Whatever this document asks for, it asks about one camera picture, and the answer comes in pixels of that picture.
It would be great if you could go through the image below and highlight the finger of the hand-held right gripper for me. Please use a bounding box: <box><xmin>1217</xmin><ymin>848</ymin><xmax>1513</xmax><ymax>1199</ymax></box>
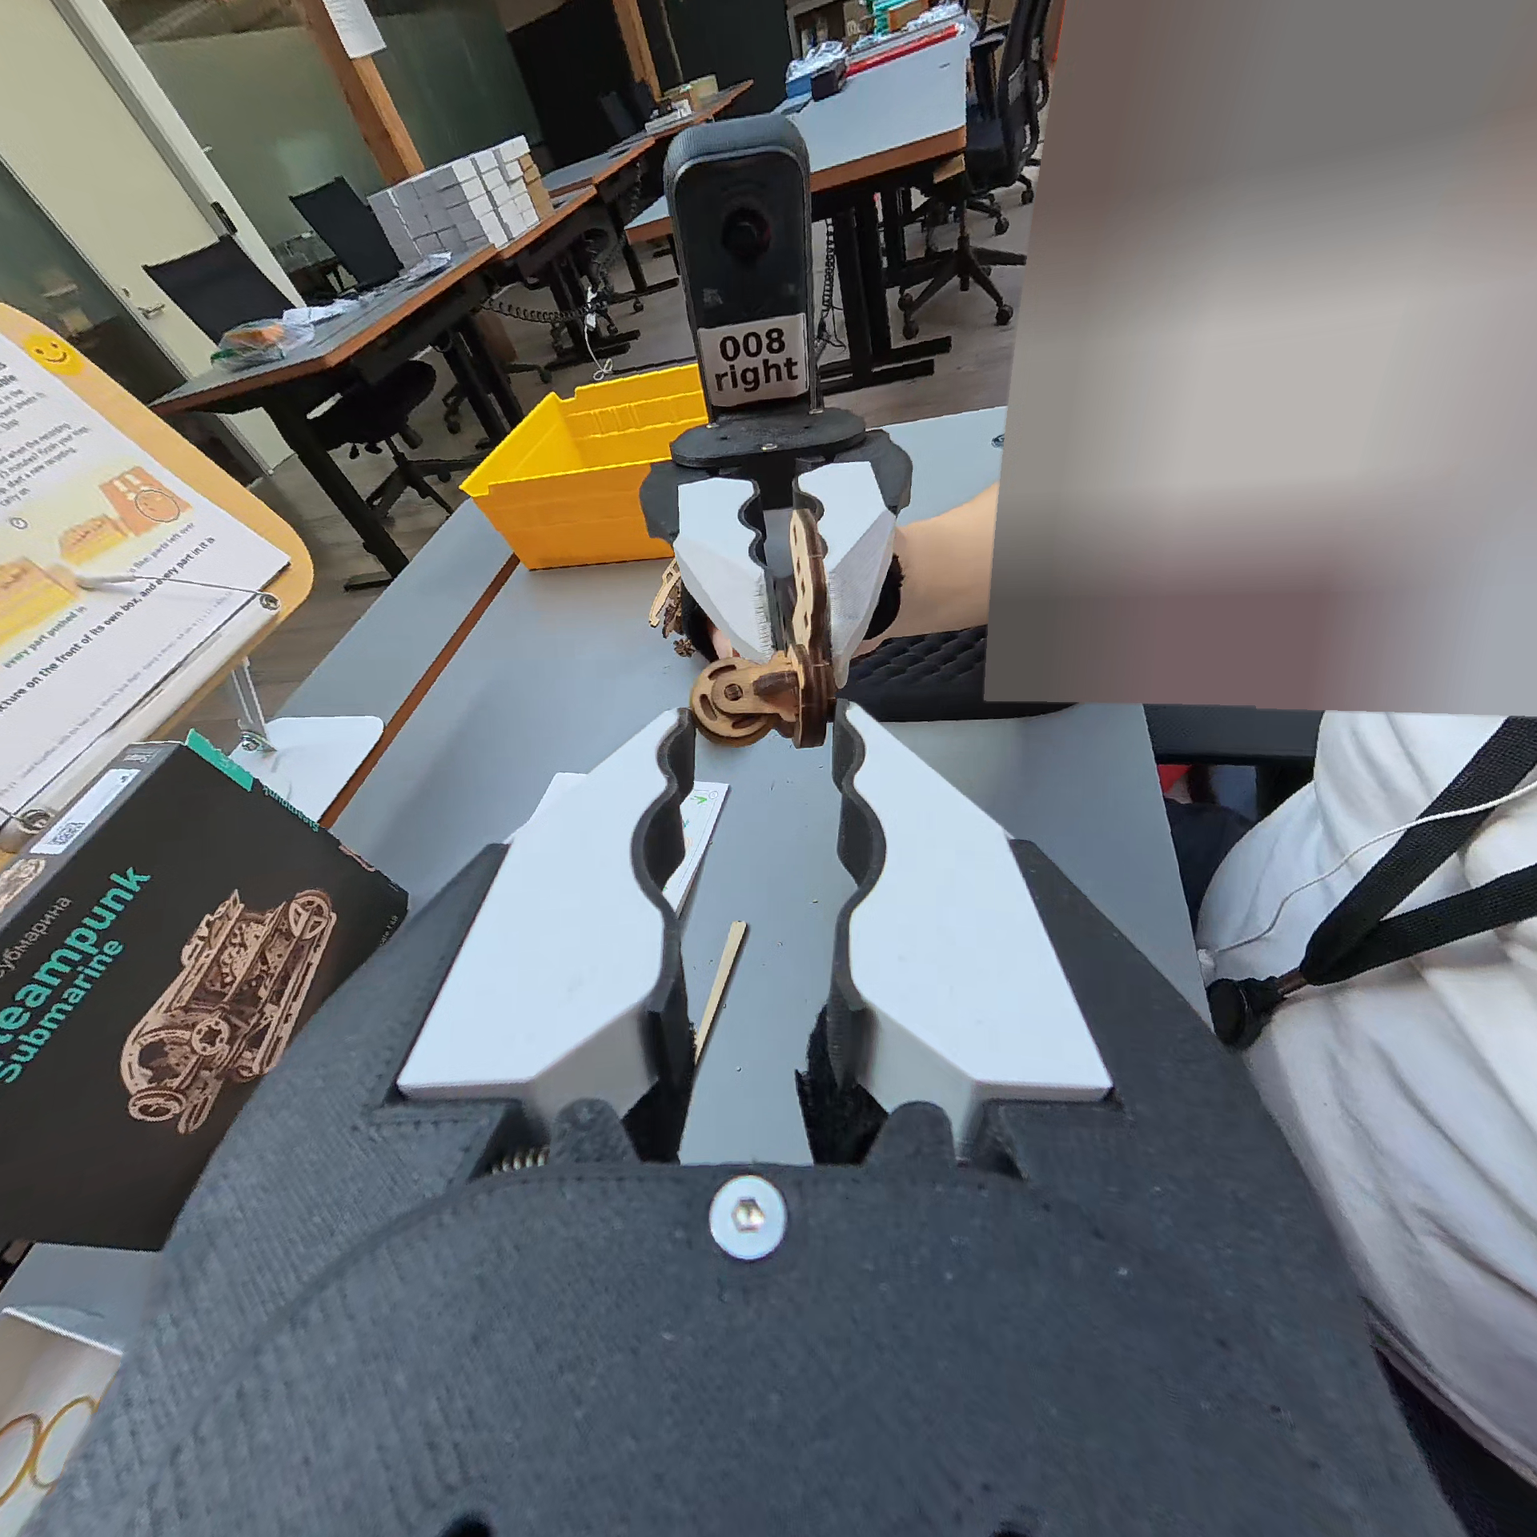
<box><xmin>671</xmin><ymin>478</ymin><xmax>772</xmax><ymax>668</ymax></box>
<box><xmin>795</xmin><ymin>461</ymin><xmax>902</xmax><ymax>682</ymax></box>

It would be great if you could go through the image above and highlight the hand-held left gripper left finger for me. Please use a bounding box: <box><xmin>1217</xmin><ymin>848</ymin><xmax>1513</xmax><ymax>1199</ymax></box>
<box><xmin>396</xmin><ymin>709</ymin><xmax>698</xmax><ymax>1164</ymax></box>

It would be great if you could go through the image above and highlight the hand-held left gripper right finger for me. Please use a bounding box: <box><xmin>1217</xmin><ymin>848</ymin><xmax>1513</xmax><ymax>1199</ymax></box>
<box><xmin>830</xmin><ymin>703</ymin><xmax>1114</xmax><ymax>1131</ymax></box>

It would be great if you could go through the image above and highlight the plywood model frame part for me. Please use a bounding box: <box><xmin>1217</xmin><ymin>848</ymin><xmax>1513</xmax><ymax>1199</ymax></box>
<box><xmin>648</xmin><ymin>506</ymin><xmax>843</xmax><ymax>751</ymax></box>

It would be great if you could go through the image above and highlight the wooden model wheel part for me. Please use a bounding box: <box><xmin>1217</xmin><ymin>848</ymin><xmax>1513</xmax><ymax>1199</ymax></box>
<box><xmin>689</xmin><ymin>653</ymin><xmax>809</xmax><ymax>751</ymax></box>

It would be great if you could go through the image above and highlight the person's right forearm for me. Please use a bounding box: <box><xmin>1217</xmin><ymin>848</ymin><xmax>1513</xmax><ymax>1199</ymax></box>
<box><xmin>894</xmin><ymin>480</ymin><xmax>1000</xmax><ymax>639</ymax></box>

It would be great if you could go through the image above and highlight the black model kit box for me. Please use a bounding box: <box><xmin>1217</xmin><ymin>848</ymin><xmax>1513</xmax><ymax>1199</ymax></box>
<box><xmin>0</xmin><ymin>732</ymin><xmax>410</xmax><ymax>1253</ymax></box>

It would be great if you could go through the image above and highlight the yellow plastic bin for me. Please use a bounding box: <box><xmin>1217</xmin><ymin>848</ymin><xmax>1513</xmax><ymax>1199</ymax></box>
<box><xmin>460</xmin><ymin>366</ymin><xmax>712</xmax><ymax>573</ymax></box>

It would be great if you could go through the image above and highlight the thin wooden stick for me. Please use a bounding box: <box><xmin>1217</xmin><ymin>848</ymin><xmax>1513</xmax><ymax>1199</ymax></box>
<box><xmin>692</xmin><ymin>922</ymin><xmax>749</xmax><ymax>1067</ymax></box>

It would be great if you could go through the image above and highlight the white paper card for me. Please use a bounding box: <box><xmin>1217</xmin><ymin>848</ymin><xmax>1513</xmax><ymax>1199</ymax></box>
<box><xmin>505</xmin><ymin>775</ymin><xmax>731</xmax><ymax>918</ymax></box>

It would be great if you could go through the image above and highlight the grey-topped desk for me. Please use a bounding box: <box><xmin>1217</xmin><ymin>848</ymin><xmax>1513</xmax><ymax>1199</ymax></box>
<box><xmin>625</xmin><ymin>18</ymin><xmax>977</xmax><ymax>391</ymax></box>

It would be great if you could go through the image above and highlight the stack of white boxes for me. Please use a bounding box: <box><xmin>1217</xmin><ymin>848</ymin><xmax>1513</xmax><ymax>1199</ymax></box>
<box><xmin>365</xmin><ymin>136</ymin><xmax>543</xmax><ymax>262</ymax></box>

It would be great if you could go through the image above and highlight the black mesh office chair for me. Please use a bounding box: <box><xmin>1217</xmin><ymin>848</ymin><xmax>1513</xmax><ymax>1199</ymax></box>
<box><xmin>894</xmin><ymin>0</ymin><xmax>1049</xmax><ymax>343</ymax></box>

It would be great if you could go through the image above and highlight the white metal clipboard stand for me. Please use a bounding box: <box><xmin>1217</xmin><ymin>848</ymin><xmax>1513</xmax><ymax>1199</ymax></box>
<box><xmin>228</xmin><ymin>655</ymin><xmax>385</xmax><ymax>825</ymax></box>

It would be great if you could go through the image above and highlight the long wood-edged desk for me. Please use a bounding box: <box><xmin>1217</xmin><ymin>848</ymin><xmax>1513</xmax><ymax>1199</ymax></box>
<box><xmin>148</xmin><ymin>144</ymin><xmax>656</xmax><ymax>593</ymax></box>

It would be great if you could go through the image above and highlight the tan wooden clipboard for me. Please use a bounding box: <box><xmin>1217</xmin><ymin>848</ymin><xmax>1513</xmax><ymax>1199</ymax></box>
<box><xmin>0</xmin><ymin>300</ymin><xmax>315</xmax><ymax>856</ymax></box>

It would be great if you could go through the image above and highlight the printed paper on clipboard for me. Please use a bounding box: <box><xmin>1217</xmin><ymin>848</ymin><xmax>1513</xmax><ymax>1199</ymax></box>
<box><xmin>0</xmin><ymin>329</ymin><xmax>292</xmax><ymax>796</ymax></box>

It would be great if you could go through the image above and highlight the white cardboard tray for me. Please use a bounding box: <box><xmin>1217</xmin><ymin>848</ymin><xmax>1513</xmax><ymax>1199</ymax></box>
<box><xmin>0</xmin><ymin>1303</ymin><xmax>127</xmax><ymax>1537</ymax></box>

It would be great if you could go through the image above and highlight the group of wooden rings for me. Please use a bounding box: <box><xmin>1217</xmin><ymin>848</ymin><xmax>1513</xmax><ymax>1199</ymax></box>
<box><xmin>0</xmin><ymin>1394</ymin><xmax>100</xmax><ymax>1493</ymax></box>

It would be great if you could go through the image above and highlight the thin white cord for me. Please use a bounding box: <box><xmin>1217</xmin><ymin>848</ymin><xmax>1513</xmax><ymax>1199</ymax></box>
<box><xmin>1200</xmin><ymin>792</ymin><xmax>1537</xmax><ymax>962</ymax></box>

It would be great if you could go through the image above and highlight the black shoulder strap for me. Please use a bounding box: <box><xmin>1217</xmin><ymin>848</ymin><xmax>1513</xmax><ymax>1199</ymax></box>
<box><xmin>1205</xmin><ymin>718</ymin><xmax>1537</xmax><ymax>1049</ymax></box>

